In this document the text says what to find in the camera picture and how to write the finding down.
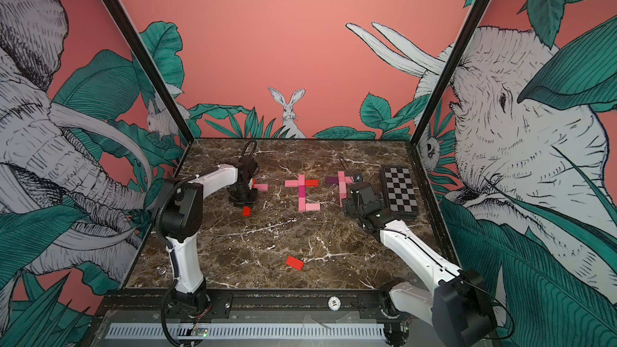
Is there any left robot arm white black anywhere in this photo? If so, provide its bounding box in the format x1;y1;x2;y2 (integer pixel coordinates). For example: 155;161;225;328
154;154;259;315

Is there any black left frame post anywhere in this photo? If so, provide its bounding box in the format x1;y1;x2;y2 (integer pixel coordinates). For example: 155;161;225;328
101;0;194;145

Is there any dark purple block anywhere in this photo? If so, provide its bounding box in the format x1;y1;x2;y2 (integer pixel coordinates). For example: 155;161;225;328
325;177;338;186

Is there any black frame post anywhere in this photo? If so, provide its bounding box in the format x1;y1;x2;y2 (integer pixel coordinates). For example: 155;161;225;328
411;0;491;146
101;0;194;145

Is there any black white checkerboard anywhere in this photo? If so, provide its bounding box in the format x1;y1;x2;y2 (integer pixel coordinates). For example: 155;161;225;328
380;165;419;221

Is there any black front rail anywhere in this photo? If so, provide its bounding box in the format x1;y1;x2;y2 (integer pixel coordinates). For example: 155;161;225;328
96;289;432;322

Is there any white slotted cable duct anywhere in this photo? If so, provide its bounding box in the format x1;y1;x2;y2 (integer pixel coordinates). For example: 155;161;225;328
104;323;386;342

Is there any black right frame post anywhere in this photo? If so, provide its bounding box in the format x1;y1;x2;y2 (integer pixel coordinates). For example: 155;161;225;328
411;0;491;146

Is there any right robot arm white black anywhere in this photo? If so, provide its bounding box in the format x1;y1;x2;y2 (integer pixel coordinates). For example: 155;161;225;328
342;182;497;346

